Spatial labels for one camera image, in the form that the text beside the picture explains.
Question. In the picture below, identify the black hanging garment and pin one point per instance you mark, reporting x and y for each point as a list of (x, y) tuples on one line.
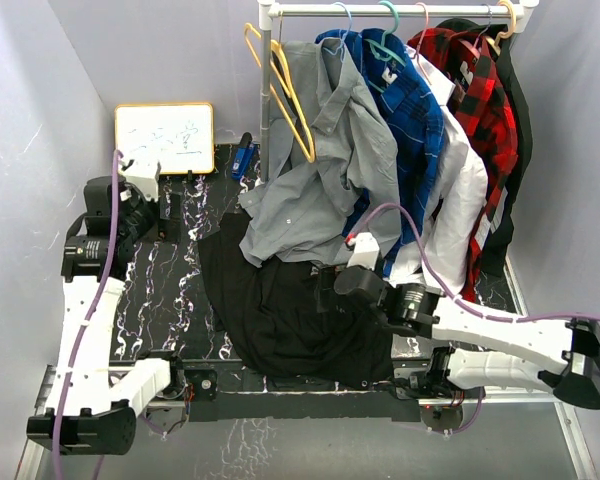
[(517, 125)]

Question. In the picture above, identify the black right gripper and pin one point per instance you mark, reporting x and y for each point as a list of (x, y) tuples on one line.
[(328, 274)]

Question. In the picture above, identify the teal plastic hanger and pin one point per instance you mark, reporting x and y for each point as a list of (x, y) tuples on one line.
[(384, 59)]

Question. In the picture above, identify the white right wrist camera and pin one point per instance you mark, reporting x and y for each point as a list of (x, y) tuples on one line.
[(365, 250)]

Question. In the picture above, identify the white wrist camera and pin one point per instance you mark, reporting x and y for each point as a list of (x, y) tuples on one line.
[(365, 250), (143, 173)]

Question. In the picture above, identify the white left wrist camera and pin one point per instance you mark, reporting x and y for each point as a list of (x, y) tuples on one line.
[(143, 173)]

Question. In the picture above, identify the black shirt on table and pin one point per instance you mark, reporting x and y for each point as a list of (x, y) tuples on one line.
[(271, 316)]

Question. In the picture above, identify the metal clothes rack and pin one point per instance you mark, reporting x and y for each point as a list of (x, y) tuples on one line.
[(259, 40)]

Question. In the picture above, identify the grey shirt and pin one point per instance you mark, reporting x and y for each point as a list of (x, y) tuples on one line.
[(300, 213)]

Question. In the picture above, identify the yellow plastic hanger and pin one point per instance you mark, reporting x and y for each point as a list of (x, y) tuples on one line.
[(283, 73)]

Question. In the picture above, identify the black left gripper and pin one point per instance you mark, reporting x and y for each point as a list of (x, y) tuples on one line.
[(168, 227)]

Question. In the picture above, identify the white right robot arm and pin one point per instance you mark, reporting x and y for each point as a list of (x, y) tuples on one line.
[(477, 346)]

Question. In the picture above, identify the aluminium frame rail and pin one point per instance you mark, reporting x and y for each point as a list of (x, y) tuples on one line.
[(565, 425)]

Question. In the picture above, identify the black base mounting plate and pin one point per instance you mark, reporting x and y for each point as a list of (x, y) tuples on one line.
[(226, 390)]

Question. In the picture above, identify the blue plaid shirt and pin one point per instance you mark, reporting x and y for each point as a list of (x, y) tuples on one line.
[(394, 232)]

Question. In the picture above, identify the blue stapler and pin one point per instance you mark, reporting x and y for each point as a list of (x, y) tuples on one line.
[(242, 156)]

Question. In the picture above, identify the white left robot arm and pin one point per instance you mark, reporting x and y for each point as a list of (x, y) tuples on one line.
[(93, 271)]

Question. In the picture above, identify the white shirt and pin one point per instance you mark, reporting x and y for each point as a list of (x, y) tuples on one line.
[(458, 192)]

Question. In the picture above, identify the red black plaid shirt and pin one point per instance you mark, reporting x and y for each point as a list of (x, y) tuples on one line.
[(428, 125)]

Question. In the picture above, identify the yellow framed whiteboard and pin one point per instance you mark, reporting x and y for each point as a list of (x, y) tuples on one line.
[(180, 136)]

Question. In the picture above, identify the pink hanger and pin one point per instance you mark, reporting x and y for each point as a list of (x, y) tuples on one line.
[(417, 56)]

